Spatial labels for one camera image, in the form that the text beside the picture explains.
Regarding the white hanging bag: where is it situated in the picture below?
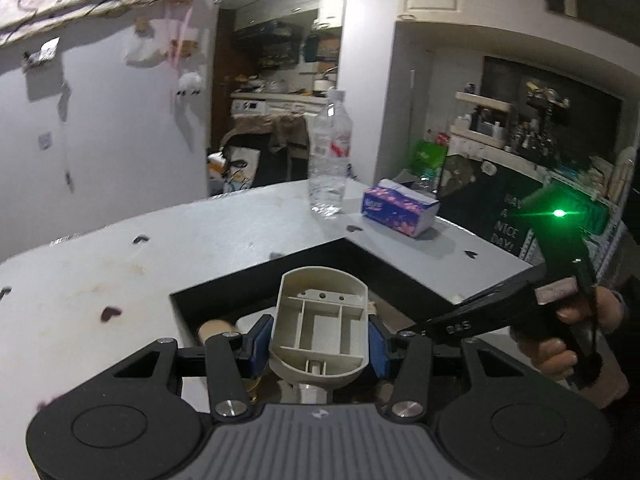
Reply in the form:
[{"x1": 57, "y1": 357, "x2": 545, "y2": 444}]
[{"x1": 125, "y1": 30, "x2": 173, "y2": 67}]

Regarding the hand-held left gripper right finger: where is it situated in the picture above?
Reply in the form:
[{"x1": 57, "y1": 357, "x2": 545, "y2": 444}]
[{"x1": 369, "y1": 317, "x2": 598, "y2": 421}]

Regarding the black letter board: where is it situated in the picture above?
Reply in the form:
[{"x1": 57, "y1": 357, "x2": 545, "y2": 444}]
[{"x1": 472, "y1": 160, "x2": 546, "y2": 266}]

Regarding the white cartoon bag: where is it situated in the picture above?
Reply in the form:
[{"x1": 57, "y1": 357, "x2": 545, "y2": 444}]
[{"x1": 207, "y1": 146, "x2": 261, "y2": 196}]

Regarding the beige plastic scoop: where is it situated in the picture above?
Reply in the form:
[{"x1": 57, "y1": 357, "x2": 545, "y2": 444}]
[{"x1": 268, "y1": 266, "x2": 371, "y2": 406}]

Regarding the person's right hand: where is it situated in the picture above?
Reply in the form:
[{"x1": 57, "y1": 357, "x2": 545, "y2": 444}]
[{"x1": 517, "y1": 285, "x2": 629, "y2": 407}]

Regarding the clear plastic water bottle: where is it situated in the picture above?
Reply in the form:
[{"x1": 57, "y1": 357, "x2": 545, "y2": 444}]
[{"x1": 307, "y1": 87, "x2": 353, "y2": 218}]

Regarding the chair with brown jacket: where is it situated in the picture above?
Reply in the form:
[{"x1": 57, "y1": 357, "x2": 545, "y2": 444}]
[{"x1": 222, "y1": 112, "x2": 311, "y2": 186}]

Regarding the black cardboard box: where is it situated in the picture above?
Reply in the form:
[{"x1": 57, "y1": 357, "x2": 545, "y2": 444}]
[{"x1": 170, "y1": 237, "x2": 463, "y2": 403}]

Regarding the metal wall bracket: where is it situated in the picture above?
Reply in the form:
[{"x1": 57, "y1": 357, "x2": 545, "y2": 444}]
[{"x1": 21, "y1": 37, "x2": 61, "y2": 68}]

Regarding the white wall shelf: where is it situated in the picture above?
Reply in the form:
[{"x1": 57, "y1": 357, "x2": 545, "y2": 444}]
[{"x1": 450, "y1": 91, "x2": 516, "y2": 151}]

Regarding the hanging wall cable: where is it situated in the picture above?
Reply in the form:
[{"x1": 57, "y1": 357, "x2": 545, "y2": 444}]
[{"x1": 57, "y1": 80, "x2": 76, "y2": 193}]

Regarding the white washing machine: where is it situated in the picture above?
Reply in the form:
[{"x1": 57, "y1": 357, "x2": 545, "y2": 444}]
[{"x1": 231, "y1": 99, "x2": 271, "y2": 117}]

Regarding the green plastic bag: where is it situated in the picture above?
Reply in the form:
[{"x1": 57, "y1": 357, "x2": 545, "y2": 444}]
[{"x1": 409, "y1": 139, "x2": 448, "y2": 171}]

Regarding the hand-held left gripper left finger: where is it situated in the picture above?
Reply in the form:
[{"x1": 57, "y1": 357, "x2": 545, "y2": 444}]
[{"x1": 37, "y1": 314, "x2": 275, "y2": 423}]

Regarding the pink ribbon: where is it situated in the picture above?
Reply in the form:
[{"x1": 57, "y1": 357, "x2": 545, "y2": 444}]
[{"x1": 167, "y1": 5, "x2": 197, "y2": 73}]

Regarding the white kitchen wall cabinet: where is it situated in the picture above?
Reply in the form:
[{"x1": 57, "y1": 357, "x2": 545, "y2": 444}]
[{"x1": 232, "y1": 0, "x2": 348, "y2": 31}]

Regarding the white sheep plush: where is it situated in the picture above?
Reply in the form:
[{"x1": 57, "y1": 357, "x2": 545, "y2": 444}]
[{"x1": 175, "y1": 71, "x2": 203, "y2": 97}]

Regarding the purple floral tissue pack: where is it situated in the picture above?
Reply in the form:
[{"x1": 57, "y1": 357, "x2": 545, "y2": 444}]
[{"x1": 361, "y1": 178, "x2": 441, "y2": 238}]

